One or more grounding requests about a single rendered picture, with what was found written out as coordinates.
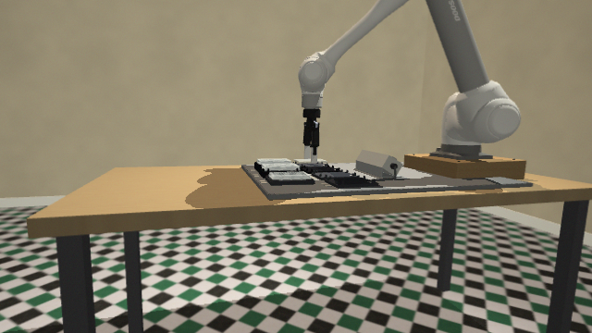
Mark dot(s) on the white operator button panel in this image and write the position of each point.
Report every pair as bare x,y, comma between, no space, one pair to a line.
380,165

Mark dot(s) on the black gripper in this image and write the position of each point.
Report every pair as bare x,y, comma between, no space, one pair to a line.
311,134

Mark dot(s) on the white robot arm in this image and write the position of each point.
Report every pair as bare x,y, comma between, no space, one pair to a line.
485,113

